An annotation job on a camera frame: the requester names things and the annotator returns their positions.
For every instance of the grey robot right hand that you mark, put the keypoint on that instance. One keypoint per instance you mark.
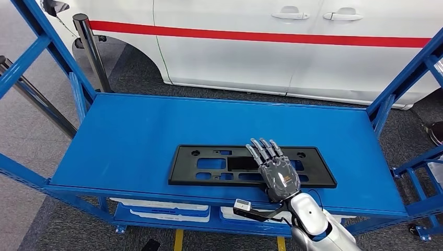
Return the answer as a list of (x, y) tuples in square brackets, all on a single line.
[(280, 180)]

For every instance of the black plastic plate part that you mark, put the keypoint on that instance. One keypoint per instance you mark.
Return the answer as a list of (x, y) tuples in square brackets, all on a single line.
[(193, 180)]

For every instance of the blue metal shelf rack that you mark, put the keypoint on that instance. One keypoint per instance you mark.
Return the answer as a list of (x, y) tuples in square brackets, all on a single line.
[(121, 138)]

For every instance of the yellow floor tape square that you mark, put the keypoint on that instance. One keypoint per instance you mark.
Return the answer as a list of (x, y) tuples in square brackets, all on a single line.
[(178, 240)]

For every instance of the blue plastic bin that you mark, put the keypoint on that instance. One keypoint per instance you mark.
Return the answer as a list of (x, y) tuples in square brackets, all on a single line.
[(162, 211)]

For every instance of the white car with red stripe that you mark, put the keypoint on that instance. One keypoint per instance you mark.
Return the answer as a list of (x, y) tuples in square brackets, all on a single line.
[(242, 62)]

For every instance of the blue wheeled metal rack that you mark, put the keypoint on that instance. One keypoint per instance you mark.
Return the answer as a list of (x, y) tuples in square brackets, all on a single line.
[(422, 194)]

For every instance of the chrome stanchion base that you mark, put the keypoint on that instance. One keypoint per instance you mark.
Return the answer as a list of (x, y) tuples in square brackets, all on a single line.
[(436, 133)]

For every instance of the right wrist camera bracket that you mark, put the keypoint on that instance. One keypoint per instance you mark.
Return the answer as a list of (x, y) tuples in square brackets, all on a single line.
[(263, 216)]

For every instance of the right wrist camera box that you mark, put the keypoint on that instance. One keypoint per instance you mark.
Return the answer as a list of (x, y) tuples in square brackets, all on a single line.
[(242, 204)]

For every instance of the black stanchion post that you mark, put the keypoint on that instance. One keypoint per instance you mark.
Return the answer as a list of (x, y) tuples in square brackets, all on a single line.
[(91, 52)]

